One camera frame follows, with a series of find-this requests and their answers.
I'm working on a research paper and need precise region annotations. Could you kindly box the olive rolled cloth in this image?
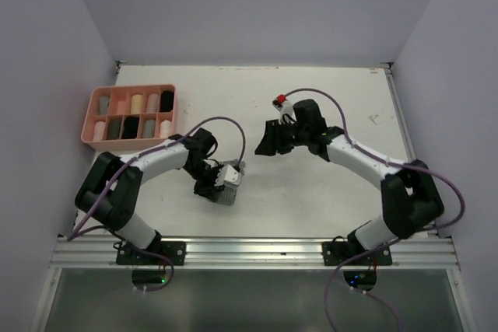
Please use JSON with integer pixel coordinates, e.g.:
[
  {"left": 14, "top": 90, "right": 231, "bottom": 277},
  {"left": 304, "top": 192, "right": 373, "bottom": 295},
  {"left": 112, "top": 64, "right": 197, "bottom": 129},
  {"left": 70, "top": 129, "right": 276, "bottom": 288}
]
[{"left": 107, "top": 118, "right": 122, "bottom": 140}]

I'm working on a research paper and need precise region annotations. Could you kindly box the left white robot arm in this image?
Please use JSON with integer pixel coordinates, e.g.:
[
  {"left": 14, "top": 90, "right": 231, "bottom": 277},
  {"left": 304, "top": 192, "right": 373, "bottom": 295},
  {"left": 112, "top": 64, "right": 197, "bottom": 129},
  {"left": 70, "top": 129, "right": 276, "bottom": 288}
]
[{"left": 75, "top": 128, "right": 224, "bottom": 264}]

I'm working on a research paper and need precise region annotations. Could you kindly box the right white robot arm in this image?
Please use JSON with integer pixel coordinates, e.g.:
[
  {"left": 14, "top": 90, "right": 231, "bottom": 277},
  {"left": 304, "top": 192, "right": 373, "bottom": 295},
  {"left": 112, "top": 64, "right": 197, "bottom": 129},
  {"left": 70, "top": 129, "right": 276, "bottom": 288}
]
[{"left": 254, "top": 95, "right": 444, "bottom": 264}]

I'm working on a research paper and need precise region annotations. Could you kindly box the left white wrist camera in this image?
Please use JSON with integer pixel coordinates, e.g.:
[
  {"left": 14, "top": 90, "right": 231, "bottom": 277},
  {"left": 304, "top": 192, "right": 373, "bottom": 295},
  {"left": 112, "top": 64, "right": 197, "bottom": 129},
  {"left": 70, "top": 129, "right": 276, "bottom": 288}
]
[{"left": 215, "top": 164, "right": 243, "bottom": 188}]

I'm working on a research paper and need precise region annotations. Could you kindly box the beige navy-trimmed underwear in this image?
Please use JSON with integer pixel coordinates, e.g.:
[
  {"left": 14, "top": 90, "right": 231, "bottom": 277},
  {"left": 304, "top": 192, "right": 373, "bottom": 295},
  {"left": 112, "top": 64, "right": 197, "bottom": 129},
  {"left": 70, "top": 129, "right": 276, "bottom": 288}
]
[{"left": 130, "top": 94, "right": 143, "bottom": 114}]

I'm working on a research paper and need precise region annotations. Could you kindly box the black rolled cloth back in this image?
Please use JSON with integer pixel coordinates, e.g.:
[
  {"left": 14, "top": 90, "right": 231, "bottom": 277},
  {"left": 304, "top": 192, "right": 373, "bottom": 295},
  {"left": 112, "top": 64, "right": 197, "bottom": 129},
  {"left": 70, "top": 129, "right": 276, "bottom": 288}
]
[{"left": 160, "top": 90, "right": 175, "bottom": 113}]

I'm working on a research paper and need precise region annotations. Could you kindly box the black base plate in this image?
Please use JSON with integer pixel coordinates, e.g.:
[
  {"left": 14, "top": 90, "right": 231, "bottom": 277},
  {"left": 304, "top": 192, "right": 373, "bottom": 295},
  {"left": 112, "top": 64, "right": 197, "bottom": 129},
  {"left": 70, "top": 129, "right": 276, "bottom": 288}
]
[
  {"left": 321, "top": 236, "right": 393, "bottom": 266},
  {"left": 113, "top": 240, "right": 187, "bottom": 266}
]

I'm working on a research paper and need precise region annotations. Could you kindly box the beige rolled cloth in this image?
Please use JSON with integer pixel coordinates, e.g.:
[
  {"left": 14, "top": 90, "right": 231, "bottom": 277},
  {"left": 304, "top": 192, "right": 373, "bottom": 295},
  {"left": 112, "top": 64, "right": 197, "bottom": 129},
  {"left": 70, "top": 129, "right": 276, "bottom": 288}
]
[{"left": 146, "top": 93, "right": 160, "bottom": 114}]

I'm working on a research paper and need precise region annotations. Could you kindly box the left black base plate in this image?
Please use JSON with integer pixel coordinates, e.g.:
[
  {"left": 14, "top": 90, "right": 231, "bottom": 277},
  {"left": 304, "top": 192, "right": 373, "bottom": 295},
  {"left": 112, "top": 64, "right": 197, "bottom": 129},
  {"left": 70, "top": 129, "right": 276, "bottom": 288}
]
[{"left": 113, "top": 240, "right": 187, "bottom": 266}]

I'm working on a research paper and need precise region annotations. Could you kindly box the plain grey underwear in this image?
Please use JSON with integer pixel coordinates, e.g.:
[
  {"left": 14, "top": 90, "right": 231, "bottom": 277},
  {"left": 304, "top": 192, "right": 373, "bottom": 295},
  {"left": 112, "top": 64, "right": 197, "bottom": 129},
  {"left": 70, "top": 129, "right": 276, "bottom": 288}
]
[{"left": 98, "top": 96, "right": 110, "bottom": 115}]

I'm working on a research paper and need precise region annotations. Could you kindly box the black rolled cloth front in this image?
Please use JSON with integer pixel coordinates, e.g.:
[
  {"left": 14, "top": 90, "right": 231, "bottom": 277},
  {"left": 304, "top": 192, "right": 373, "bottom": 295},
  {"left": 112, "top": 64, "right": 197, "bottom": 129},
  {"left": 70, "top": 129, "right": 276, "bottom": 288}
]
[{"left": 121, "top": 116, "right": 139, "bottom": 139}]

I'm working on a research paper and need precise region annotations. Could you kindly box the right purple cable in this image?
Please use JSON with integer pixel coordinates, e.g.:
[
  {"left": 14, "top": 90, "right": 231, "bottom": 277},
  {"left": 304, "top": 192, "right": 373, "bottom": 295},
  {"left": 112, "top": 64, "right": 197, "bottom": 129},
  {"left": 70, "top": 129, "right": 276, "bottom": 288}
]
[{"left": 283, "top": 88, "right": 466, "bottom": 332}]

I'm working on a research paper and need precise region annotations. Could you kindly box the pink divided storage tray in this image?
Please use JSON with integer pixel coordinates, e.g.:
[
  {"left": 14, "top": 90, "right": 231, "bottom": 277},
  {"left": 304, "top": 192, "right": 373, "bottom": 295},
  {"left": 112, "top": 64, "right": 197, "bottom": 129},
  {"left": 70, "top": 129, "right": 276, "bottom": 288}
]
[{"left": 81, "top": 84, "right": 179, "bottom": 152}]

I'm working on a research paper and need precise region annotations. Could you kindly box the black rolled cloth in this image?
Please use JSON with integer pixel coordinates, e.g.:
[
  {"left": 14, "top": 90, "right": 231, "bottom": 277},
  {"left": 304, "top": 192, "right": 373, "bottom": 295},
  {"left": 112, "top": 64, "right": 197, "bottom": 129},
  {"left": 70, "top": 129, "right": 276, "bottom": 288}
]
[
  {"left": 121, "top": 116, "right": 139, "bottom": 139},
  {"left": 160, "top": 90, "right": 175, "bottom": 113}
]

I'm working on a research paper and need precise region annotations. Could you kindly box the grey striped underwear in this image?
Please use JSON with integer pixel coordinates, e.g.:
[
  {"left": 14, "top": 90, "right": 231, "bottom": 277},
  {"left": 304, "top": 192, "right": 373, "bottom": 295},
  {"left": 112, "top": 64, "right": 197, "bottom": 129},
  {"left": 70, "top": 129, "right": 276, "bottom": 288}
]
[{"left": 215, "top": 159, "right": 246, "bottom": 206}]

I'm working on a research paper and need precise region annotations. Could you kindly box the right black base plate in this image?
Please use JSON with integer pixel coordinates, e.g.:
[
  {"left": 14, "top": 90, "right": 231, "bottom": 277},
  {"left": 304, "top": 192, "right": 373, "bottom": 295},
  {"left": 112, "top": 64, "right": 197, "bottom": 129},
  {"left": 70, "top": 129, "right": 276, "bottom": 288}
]
[{"left": 321, "top": 236, "right": 393, "bottom": 266}]

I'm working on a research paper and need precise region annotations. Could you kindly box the grey rolled cloth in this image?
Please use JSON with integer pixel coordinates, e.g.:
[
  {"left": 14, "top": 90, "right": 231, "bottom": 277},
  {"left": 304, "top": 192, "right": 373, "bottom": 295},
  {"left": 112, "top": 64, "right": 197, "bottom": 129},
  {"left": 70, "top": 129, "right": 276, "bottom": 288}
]
[{"left": 142, "top": 119, "right": 156, "bottom": 138}]

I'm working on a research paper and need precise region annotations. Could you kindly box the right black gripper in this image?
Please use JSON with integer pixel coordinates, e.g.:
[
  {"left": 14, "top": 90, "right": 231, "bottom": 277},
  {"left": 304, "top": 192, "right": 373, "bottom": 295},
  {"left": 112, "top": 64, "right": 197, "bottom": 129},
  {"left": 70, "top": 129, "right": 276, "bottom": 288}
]
[{"left": 254, "top": 118, "right": 309, "bottom": 156}]

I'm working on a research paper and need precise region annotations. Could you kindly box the aluminium mounting rail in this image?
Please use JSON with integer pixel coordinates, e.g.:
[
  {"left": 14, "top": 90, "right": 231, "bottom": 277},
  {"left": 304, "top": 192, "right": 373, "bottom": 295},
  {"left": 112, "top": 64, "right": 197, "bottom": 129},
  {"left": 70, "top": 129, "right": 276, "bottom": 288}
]
[{"left": 49, "top": 234, "right": 459, "bottom": 270}]

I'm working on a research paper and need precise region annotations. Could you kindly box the white rolled cloth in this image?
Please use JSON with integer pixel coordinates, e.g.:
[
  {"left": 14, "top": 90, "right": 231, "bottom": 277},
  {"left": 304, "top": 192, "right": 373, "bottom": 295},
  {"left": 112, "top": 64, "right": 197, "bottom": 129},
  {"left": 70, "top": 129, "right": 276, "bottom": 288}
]
[{"left": 159, "top": 120, "right": 173, "bottom": 138}]

